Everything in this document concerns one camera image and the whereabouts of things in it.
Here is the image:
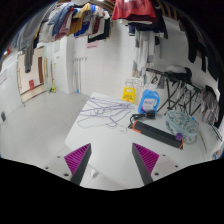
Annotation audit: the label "purple charger plug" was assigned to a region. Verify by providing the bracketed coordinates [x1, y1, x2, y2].
[175, 132, 183, 141]

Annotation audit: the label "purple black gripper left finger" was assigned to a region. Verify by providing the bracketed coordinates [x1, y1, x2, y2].
[64, 144, 92, 185]

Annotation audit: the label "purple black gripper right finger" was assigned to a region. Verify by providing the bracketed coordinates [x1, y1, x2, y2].
[132, 143, 159, 185]

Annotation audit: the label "red hanging garment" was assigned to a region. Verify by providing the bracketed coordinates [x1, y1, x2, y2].
[112, 0, 156, 20]

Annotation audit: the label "black folding drying rack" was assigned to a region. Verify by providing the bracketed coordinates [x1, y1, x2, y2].
[148, 67, 201, 116]

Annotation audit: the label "row of hanging clothes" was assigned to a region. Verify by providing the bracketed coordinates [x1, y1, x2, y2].
[10, 2, 111, 73]

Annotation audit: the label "blue detergent bottle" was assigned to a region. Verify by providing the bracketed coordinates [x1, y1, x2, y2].
[138, 89, 160, 114]

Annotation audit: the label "grey cloth on rack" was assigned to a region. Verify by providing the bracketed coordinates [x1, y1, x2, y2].
[201, 85, 219, 125]

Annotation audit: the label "black power strip cable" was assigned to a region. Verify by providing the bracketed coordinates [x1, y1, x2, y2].
[127, 110, 157, 130]

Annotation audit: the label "white mop handles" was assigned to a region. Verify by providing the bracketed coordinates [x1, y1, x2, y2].
[74, 57, 85, 93]

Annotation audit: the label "black orange power strip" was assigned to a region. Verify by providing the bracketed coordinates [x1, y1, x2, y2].
[132, 121, 183, 150]

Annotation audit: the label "yellow wet floor sign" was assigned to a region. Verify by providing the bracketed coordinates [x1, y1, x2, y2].
[122, 87, 135, 103]

